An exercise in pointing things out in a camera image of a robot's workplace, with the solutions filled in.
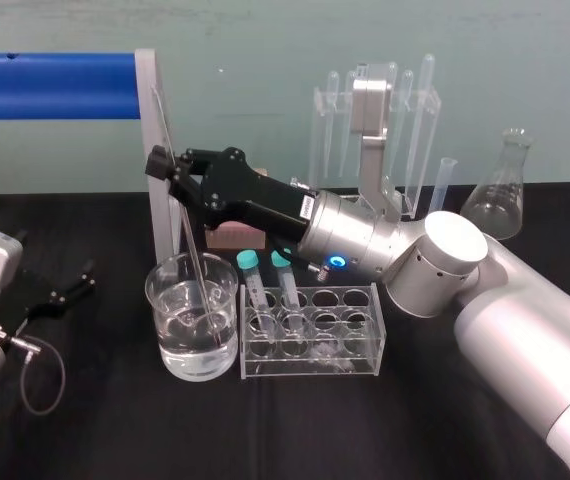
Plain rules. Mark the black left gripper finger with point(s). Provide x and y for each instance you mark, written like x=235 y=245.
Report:
x=77 y=300
x=84 y=274

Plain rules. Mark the glass conical flask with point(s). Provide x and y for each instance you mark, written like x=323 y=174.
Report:
x=497 y=200

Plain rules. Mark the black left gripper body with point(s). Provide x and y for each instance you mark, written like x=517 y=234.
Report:
x=40 y=295

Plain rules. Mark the thin glass thermometer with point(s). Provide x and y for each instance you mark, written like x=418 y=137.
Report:
x=192 y=250

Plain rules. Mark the blue pipe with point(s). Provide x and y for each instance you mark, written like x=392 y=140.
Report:
x=50 y=85

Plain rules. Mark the brown block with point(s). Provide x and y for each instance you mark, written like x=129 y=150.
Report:
x=235 y=236

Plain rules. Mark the clear graduated cylinder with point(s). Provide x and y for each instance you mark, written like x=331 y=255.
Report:
x=444 y=185

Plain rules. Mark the grey upright post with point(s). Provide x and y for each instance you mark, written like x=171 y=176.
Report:
x=146 y=100

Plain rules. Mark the clear tube with teal cap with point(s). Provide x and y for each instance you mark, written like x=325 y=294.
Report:
x=287 y=295
x=256 y=295

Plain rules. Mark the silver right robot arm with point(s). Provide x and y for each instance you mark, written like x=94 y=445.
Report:
x=505 y=310

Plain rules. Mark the black table cloth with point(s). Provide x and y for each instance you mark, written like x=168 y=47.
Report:
x=315 y=430

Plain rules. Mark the clear acrylic test tube rack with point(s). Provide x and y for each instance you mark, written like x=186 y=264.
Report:
x=315 y=345

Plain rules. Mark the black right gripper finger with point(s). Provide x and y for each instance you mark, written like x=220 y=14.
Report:
x=159 y=162
x=187 y=190

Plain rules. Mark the clear acrylic pipette stand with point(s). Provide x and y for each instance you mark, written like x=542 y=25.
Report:
x=427 y=107

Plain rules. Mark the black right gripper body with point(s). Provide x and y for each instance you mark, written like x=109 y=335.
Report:
x=245 y=197

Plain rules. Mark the glass beaker with water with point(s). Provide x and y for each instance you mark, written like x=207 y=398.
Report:
x=192 y=330

